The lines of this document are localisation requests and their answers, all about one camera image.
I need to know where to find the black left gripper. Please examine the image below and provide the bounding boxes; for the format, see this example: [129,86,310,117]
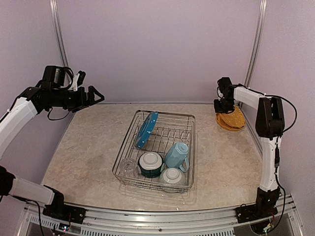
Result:
[51,85,104,113]

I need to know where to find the right aluminium wall post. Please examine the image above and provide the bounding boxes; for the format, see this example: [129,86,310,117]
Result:
[245,0,268,87]

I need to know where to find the dark teal bowl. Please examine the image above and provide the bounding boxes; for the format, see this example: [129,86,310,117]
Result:
[138,151,164,178]

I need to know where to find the yellow speckled plate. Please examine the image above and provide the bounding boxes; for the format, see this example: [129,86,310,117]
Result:
[216,120,245,132]
[216,106,246,128]

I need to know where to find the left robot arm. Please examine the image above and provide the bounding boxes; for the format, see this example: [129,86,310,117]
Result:
[0,65,105,219]

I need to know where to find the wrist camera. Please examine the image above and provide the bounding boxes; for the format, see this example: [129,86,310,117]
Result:
[69,71,86,91]
[217,87,223,100]

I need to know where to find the clear drinking glass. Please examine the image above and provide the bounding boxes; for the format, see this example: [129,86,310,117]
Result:
[119,158,139,178]

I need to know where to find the aluminium front rail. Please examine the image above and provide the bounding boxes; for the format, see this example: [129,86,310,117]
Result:
[17,194,303,236]

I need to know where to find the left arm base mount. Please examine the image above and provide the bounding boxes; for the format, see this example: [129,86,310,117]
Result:
[43,195,87,224]

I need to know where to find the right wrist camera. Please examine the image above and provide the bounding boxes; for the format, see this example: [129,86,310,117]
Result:
[217,87,223,100]

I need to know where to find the light blue faceted mug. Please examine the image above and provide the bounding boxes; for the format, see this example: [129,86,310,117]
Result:
[164,142,189,173]

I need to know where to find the left aluminium wall post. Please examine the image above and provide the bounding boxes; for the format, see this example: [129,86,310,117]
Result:
[49,0,68,66]

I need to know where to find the metal wire dish rack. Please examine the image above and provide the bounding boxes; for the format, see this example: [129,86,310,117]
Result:
[112,110,195,193]

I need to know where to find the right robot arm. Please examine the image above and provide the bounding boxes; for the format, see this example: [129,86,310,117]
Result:
[214,77,288,223]

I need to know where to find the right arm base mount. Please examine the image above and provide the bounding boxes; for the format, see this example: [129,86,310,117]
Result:
[235,203,278,223]

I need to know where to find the aluminium wall post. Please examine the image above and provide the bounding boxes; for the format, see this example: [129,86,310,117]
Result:
[49,0,68,66]
[245,0,268,87]

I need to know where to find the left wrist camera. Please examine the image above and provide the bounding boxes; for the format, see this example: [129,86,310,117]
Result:
[69,71,86,91]

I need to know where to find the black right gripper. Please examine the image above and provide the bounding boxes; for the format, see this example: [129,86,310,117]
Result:
[215,96,235,113]

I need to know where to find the grey green bowl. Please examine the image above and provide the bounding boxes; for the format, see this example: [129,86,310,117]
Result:
[158,168,186,185]

